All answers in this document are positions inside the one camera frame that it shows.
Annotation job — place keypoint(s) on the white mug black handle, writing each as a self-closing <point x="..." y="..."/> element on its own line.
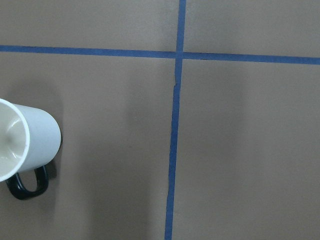
<point x="29" y="139"/>

